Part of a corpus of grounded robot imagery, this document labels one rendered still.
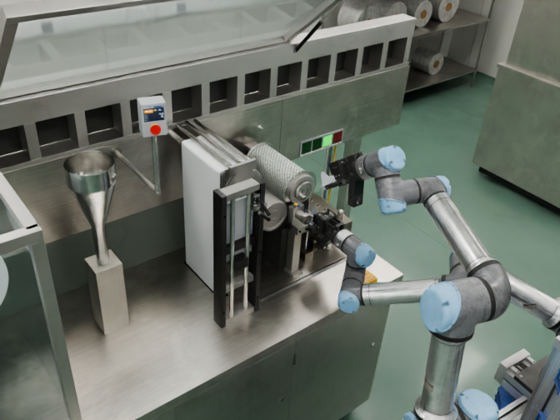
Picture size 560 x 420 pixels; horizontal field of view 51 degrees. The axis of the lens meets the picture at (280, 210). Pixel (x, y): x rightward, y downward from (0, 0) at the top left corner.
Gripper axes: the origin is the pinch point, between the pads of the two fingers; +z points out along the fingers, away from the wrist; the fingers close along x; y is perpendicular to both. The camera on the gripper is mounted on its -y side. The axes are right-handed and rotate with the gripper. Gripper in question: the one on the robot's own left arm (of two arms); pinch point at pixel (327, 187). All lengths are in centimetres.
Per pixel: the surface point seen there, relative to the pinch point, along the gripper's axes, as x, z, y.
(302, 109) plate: -28, 36, 32
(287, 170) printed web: 0.4, 19.1, 10.3
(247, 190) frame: 31.3, -3.1, 7.9
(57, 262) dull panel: 78, 57, 8
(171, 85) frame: 31, 22, 50
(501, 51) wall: -452, 230, 60
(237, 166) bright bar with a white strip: 28.4, 3.0, 16.3
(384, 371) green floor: -60, 87, -103
